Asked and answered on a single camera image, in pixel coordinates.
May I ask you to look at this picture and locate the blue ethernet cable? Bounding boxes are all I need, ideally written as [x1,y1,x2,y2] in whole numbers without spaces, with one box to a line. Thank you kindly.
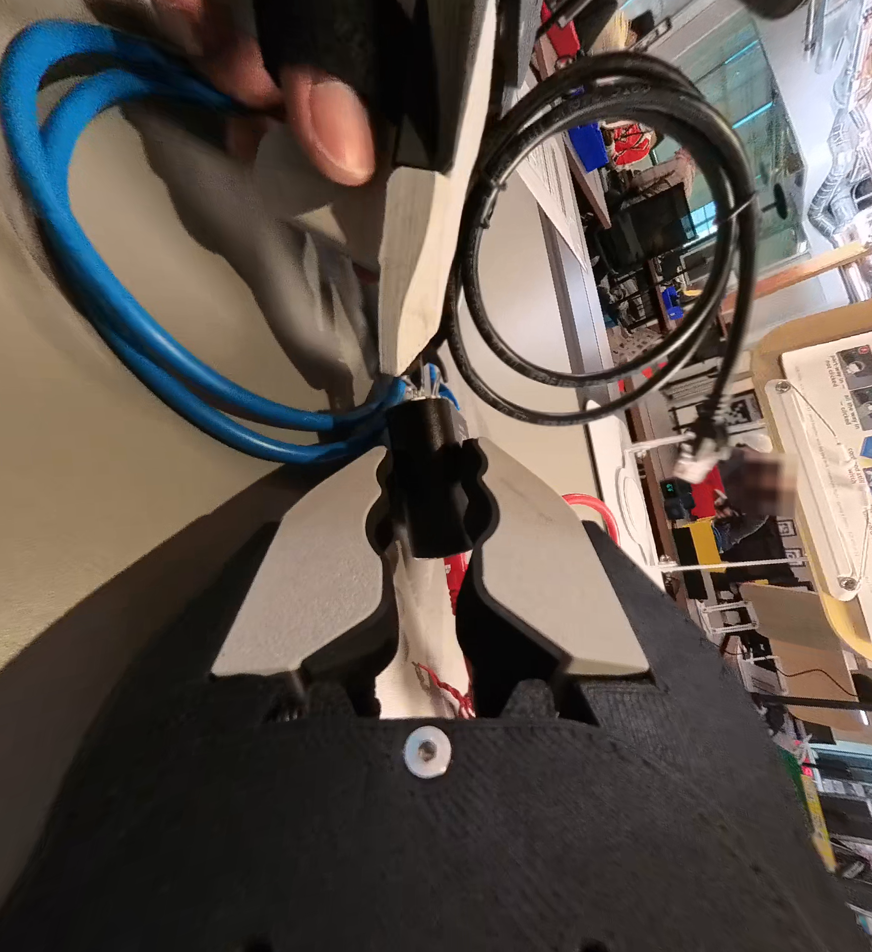
[0,18,452,465]

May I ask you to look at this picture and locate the white stand base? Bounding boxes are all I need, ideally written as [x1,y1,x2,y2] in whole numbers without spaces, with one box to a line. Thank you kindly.
[582,410,675,574]

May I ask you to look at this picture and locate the white board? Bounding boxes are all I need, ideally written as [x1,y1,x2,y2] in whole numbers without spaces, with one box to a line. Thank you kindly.
[514,82,583,232]

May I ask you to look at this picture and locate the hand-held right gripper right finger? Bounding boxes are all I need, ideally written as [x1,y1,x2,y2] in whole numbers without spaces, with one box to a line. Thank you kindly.
[456,441,653,682]

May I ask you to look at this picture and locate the person's left hand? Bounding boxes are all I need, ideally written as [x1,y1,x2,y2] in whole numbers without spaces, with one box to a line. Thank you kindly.
[87,0,382,188]

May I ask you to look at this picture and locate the black ethernet cable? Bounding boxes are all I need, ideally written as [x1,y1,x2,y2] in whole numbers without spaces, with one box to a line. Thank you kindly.
[445,53,760,480]

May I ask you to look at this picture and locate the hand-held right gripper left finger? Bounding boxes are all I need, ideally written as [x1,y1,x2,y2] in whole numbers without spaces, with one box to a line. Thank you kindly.
[210,444,403,682]

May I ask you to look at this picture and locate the red ethernet cable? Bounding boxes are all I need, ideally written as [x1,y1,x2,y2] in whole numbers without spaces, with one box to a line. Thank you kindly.
[407,491,627,718]

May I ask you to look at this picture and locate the instruction poster board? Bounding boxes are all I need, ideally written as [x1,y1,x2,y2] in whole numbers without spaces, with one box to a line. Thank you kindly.
[749,291,872,673]

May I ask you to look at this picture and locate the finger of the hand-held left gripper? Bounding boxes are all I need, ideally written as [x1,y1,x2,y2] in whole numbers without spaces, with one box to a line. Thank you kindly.
[374,0,499,379]

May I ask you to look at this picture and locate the black ethernet hub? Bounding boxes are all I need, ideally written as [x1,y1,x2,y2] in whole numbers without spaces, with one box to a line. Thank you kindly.
[368,399,495,560]

